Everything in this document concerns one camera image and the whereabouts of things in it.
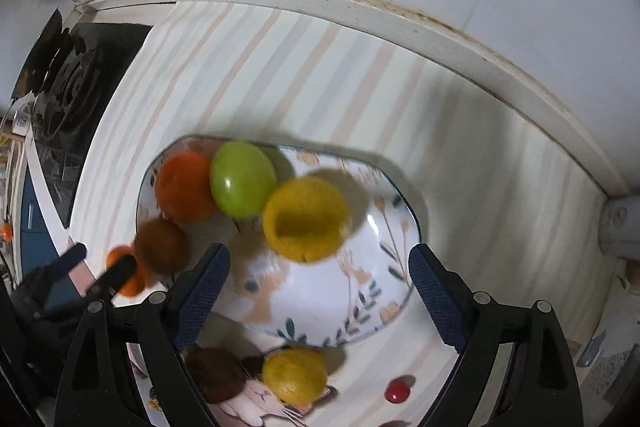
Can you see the brown kiwi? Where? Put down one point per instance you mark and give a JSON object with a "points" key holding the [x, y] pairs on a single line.
{"points": [[161, 244], [215, 374]]}

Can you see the small orange tangerine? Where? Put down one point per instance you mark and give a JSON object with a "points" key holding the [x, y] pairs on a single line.
{"points": [[131, 279]]}

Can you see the large yellow lemon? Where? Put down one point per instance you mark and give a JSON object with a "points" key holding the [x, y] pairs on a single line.
{"points": [[305, 219]]}

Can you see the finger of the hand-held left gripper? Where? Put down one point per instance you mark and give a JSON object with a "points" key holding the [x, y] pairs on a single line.
{"points": [[116, 274], [66, 258]]}

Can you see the green apple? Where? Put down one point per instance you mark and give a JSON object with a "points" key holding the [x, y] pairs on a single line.
{"points": [[242, 179]]}

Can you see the blue cabinet door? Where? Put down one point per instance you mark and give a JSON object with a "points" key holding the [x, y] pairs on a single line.
{"points": [[35, 217]]}

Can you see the large orange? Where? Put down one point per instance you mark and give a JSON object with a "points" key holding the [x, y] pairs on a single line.
{"points": [[182, 189]]}

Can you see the white plastic appliance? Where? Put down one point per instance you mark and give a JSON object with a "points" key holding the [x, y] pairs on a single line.
{"points": [[619, 227]]}

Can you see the cat print plate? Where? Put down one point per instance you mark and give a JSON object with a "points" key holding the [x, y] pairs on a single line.
{"points": [[260, 402]]}

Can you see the black gas stove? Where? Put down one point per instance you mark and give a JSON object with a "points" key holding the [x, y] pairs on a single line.
{"points": [[75, 82]]}

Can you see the floral white plate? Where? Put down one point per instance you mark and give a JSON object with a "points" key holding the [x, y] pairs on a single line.
{"points": [[320, 297]]}

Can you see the small yellow lemon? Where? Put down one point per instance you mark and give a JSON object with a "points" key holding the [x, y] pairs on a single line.
{"points": [[295, 376]]}

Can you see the small red fruit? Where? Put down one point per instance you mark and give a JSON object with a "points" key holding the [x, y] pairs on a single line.
{"points": [[396, 391]]}

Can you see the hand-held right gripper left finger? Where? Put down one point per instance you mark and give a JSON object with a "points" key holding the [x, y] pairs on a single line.
{"points": [[200, 294]]}

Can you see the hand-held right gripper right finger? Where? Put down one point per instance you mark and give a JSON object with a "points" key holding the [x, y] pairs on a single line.
{"points": [[440, 302]]}

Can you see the striped table mat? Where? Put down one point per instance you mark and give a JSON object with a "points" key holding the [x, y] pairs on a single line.
{"points": [[350, 82]]}

